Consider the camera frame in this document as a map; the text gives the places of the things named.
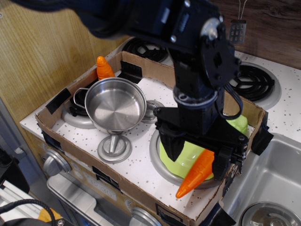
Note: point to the silver stove knob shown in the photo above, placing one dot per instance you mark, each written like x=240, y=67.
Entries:
x=149, y=117
x=114, y=149

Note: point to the silver oven door handle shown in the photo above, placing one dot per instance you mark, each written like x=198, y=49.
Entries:
x=92, y=207

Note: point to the silver middle stove knob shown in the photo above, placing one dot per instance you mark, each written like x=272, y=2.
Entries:
x=149, y=117

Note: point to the brown cardboard fence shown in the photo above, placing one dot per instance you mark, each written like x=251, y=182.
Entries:
x=135, y=178

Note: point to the silver front stove knob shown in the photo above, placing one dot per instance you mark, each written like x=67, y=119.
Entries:
x=114, y=149

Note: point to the front left black burner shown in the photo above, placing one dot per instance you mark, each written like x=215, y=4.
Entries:
x=74, y=114

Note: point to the back right black burner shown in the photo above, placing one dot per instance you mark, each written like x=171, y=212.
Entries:
x=258, y=85

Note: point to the back left black burner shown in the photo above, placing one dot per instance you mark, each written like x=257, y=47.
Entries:
x=145, y=49

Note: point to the orange cloth piece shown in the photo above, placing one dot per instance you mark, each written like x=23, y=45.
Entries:
x=45, y=216

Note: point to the silver oven knob right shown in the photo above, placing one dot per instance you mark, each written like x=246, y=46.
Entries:
x=141, y=217

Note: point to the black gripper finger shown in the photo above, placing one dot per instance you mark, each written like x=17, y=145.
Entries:
x=173, y=143
x=224, y=158

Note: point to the light green plastic plate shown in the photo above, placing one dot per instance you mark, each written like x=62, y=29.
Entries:
x=185, y=160

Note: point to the black burner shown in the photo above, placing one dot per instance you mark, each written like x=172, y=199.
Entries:
x=74, y=114
x=145, y=49
x=258, y=85

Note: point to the small orange toy carrot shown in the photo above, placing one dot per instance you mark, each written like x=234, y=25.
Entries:
x=103, y=69

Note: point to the orange toy carrot green top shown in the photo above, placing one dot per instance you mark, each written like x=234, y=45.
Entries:
x=199, y=172

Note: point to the silver metal sink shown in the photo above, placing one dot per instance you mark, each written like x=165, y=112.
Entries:
x=268, y=191

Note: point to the silver oven knob left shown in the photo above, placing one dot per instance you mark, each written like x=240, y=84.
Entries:
x=55, y=163

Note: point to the hanging metal slotted spatula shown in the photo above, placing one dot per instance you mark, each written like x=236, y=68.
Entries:
x=237, y=30

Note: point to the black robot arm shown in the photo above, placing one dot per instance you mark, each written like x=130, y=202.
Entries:
x=193, y=33

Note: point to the silver oven knob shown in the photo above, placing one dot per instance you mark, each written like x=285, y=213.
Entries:
x=55, y=163
x=141, y=217

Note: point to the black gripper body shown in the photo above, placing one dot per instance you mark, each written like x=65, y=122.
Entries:
x=205, y=125

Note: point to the stainless steel pot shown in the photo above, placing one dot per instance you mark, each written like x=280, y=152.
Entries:
x=115, y=105

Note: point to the green toy broccoli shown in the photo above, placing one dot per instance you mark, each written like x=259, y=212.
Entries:
x=240, y=124

